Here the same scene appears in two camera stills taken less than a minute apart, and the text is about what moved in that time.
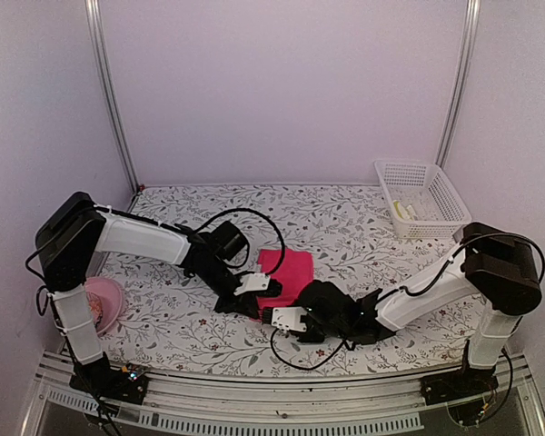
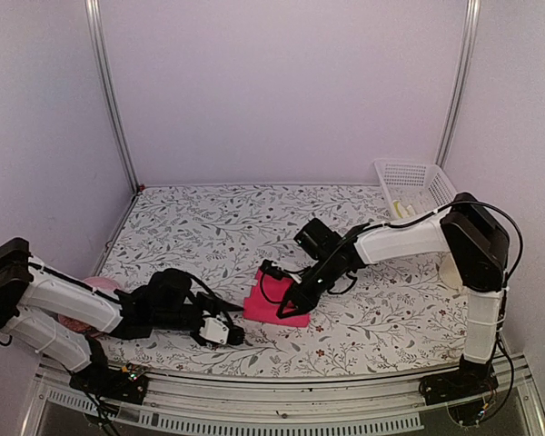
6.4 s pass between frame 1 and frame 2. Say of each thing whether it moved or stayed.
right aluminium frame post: stayed
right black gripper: moved
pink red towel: moved
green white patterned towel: stayed
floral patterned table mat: stayed
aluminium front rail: stayed
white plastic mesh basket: stayed
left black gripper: moved
